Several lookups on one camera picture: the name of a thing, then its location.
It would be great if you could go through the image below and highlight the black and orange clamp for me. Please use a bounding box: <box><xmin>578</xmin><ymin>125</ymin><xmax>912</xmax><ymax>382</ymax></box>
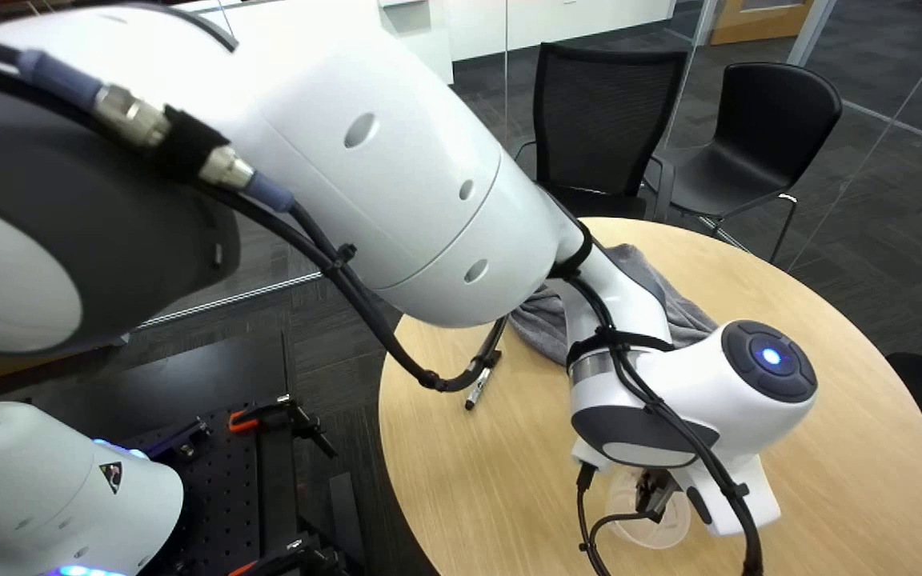
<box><xmin>227</xmin><ymin>538</ymin><xmax>343</xmax><ymax>576</ymax></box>
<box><xmin>227</xmin><ymin>394</ymin><xmax>340</xmax><ymax>459</ymax></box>

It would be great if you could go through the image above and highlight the clear plastic cup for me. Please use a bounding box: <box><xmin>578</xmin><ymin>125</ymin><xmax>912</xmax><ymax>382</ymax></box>
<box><xmin>604</xmin><ymin>467</ymin><xmax>695</xmax><ymax>550</ymax></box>

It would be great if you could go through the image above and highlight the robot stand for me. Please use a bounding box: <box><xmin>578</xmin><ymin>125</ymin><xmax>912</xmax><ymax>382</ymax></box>
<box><xmin>0</xmin><ymin>330</ymin><xmax>366</xmax><ymax>576</ymax></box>

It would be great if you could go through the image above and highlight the black mesh office chair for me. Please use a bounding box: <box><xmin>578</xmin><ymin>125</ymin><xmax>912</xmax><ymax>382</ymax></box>
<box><xmin>515</xmin><ymin>43</ymin><xmax>691</xmax><ymax>222</ymax></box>

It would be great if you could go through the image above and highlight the grey cloth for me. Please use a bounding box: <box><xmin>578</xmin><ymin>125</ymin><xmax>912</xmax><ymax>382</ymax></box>
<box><xmin>508</xmin><ymin>243</ymin><xmax>719</xmax><ymax>366</ymax></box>

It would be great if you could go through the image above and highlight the black plastic chair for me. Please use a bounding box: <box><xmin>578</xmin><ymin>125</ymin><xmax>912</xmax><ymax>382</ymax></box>
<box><xmin>643</xmin><ymin>62</ymin><xmax>844</xmax><ymax>266</ymax></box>

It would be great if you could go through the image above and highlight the wooden door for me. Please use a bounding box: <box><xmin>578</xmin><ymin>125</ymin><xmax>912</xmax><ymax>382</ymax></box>
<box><xmin>708</xmin><ymin>0</ymin><xmax>816</xmax><ymax>46</ymax></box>

